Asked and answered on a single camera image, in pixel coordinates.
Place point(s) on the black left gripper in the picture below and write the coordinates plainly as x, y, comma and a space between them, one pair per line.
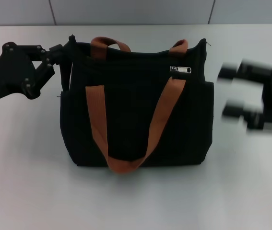
6, 72

